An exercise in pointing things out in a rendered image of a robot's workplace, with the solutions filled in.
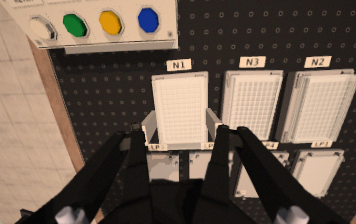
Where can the white label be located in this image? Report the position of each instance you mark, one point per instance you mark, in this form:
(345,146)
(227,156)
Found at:
(179,65)
(317,61)
(154,147)
(271,145)
(252,61)
(324,144)
(209,145)

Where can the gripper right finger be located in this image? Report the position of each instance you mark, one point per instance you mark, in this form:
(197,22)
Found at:
(284,199)

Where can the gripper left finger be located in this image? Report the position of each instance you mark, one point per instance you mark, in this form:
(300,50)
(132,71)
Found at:
(80,200)

